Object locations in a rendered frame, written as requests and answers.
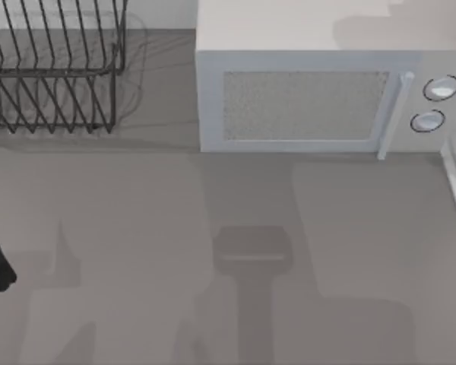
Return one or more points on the pale microwave oven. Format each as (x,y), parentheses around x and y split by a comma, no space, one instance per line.
(422,45)

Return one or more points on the pale microwave door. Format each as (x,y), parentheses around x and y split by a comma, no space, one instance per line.
(304,104)

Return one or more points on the small microwave knob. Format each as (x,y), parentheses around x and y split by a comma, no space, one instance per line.
(427,121)

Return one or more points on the large microwave knob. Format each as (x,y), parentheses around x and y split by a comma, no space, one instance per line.
(441,88)

